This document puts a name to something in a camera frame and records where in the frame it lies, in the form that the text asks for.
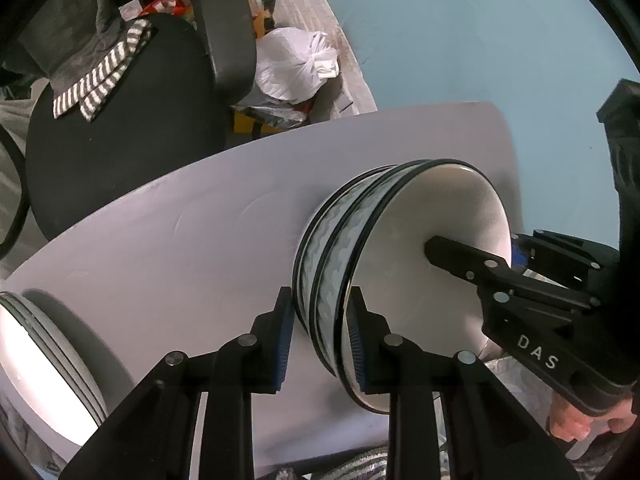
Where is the red and white packet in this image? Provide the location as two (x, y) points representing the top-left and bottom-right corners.
(136, 0), (195, 20)

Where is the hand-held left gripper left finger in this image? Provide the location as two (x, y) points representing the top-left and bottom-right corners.
(59, 286), (296, 480)

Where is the person's right hand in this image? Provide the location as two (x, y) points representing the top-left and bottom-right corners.
(547, 392), (640, 443)

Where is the white plastic bag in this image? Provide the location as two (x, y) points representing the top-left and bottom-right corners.
(255, 27), (341, 106)

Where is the beige woven rug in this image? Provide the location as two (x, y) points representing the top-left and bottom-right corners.
(269, 0), (378, 126)

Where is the grey cloth with striped hem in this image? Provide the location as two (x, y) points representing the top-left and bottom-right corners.
(27, 0), (155, 123)

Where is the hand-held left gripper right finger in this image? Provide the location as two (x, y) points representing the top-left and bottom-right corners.
(344, 285), (581, 480)

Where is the black office chair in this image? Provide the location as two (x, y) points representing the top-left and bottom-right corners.
(0, 0), (258, 261)

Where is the grey patterned cloth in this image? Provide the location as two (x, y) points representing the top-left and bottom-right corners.
(277, 452), (398, 480)

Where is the yellow and black package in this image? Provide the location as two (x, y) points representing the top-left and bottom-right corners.
(231, 100), (313, 137)

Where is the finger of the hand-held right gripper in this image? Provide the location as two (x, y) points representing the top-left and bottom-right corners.
(424, 235), (602, 312)
(511, 229), (621, 292)

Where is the white bowl with wave pattern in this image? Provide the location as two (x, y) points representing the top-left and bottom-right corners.
(291, 165), (401, 333)
(309, 159), (513, 413)

